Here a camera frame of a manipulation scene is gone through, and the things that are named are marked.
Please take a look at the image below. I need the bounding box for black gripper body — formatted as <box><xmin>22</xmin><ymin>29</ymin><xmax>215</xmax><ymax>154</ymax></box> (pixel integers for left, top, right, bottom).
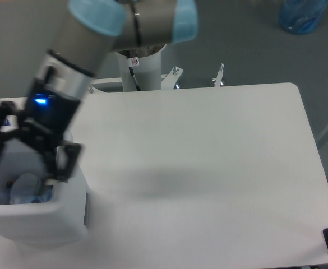
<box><xmin>17</xmin><ymin>78</ymin><xmax>81</xmax><ymax>157</ymax></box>

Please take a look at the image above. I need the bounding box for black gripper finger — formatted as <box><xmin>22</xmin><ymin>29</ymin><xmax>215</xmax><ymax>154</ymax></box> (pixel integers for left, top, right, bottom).
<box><xmin>0</xmin><ymin>101</ymin><xmax>20</xmax><ymax>158</ymax></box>
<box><xmin>40</xmin><ymin>141</ymin><xmax>82</xmax><ymax>194</ymax></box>

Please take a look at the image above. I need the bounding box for blue yellow snack wrapper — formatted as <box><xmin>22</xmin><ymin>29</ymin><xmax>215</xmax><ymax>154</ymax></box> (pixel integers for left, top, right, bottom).
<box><xmin>6</xmin><ymin>181</ymin><xmax>13</xmax><ymax>191</ymax></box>

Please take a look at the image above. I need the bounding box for blue plastic bag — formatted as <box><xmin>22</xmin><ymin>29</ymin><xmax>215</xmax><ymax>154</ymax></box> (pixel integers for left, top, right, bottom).
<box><xmin>278</xmin><ymin>0</ymin><xmax>328</xmax><ymax>35</ymax></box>

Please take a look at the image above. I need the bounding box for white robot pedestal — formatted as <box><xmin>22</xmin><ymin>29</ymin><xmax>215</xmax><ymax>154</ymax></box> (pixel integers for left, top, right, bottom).
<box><xmin>87</xmin><ymin>43</ymin><xmax>226</xmax><ymax>95</ymax></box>

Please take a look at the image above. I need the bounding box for black pedestal cable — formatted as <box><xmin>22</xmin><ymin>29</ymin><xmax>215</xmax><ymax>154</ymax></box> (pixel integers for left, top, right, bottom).
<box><xmin>126</xmin><ymin>49</ymin><xmax>141</xmax><ymax>92</ymax></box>

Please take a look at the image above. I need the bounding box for white trash can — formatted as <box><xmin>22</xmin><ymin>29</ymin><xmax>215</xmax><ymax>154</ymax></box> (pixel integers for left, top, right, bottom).
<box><xmin>0</xmin><ymin>139</ymin><xmax>89</xmax><ymax>244</ymax></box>

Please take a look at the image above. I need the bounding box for clear plastic water bottle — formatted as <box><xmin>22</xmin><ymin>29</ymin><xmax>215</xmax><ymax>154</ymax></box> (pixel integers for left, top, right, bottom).
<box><xmin>0</xmin><ymin>186</ymin><xmax>53</xmax><ymax>205</ymax></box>

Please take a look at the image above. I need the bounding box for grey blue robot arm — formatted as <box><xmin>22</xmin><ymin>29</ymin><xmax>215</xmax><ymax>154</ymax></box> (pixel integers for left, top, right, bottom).
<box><xmin>0</xmin><ymin>1</ymin><xmax>198</xmax><ymax>182</ymax></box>

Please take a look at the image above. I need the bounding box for white paper tissue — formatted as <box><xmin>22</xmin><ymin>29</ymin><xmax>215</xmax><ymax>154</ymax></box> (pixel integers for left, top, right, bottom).
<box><xmin>10</xmin><ymin>173</ymin><xmax>43</xmax><ymax>205</ymax></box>

